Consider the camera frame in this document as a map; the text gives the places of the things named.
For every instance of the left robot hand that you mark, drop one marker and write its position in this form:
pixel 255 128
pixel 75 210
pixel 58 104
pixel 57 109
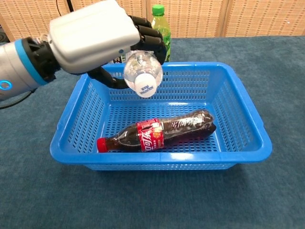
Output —
pixel 90 35

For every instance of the small clear water bottle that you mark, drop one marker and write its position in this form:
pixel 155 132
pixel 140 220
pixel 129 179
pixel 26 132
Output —
pixel 143 69

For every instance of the green tea bottle green cap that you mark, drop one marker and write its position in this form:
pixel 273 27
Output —
pixel 162 26

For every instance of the cola bottle red label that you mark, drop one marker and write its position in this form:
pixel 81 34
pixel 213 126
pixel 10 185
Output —
pixel 181 126

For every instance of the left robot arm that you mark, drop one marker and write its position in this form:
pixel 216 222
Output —
pixel 14 64

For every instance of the blue perforated plastic basket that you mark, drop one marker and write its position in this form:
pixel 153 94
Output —
pixel 166 158

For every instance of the black tripod stand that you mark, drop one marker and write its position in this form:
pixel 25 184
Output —
pixel 69 3

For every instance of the bamboo folding screen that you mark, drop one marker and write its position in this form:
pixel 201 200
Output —
pixel 200 16

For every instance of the teal table cloth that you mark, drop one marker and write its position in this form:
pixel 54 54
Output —
pixel 152 202

